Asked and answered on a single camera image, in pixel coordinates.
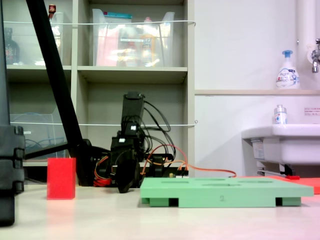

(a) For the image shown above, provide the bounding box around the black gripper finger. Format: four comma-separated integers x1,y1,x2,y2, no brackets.
116,152,131,194
128,157,141,190

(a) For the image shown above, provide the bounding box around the red square block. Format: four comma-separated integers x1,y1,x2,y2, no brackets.
46,157,77,201

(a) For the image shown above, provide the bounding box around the black table clamp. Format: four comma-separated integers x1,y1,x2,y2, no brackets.
149,154,174,179

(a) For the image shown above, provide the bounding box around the small circuit board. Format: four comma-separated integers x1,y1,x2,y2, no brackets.
168,172,190,179

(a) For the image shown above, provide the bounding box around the beige shelf unit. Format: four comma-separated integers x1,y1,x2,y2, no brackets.
2,0,196,186

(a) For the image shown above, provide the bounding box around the black tripod leg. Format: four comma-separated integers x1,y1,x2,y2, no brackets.
25,0,95,187
24,142,70,161

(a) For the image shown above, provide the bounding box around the green board with holes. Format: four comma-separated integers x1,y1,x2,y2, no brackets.
139,176,315,208

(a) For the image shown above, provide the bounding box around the large clear plastic bin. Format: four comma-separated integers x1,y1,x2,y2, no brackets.
91,8,176,68

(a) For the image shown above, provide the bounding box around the pink-capped spray bottle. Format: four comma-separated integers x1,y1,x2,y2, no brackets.
141,16,156,66

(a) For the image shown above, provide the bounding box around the notched black stack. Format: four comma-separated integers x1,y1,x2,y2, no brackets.
0,124,26,227

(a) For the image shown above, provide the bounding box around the clear bin with bottles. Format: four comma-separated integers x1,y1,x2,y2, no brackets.
3,11,65,66

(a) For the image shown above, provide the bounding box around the dark round bottle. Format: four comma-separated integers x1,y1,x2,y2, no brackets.
3,27,21,66

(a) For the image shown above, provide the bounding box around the bottle with red cap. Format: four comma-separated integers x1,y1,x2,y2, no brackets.
47,3,62,48

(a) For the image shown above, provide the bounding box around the small clear sanitizer bottle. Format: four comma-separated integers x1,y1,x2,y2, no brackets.
273,104,288,125

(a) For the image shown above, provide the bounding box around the white sink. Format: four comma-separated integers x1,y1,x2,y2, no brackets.
241,123,320,166

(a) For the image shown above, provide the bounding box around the red mat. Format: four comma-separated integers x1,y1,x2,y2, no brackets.
236,175,320,195

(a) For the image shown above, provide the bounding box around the white foam soap dispenser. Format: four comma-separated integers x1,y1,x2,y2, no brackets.
275,49,301,90

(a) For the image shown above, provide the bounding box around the metal faucet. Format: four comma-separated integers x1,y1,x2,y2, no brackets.
310,38,320,74

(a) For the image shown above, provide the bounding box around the red wire bundle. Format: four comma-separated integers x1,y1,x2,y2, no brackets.
93,154,113,187

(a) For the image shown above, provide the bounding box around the orange cable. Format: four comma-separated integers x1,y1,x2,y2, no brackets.
139,144,237,179

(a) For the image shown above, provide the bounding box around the clear bin with blue cables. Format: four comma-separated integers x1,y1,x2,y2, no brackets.
9,113,68,154

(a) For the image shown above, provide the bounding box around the dark grey post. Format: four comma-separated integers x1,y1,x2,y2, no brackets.
0,0,11,126

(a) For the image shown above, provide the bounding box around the red-lettered wall sign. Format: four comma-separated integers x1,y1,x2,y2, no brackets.
303,106,320,117

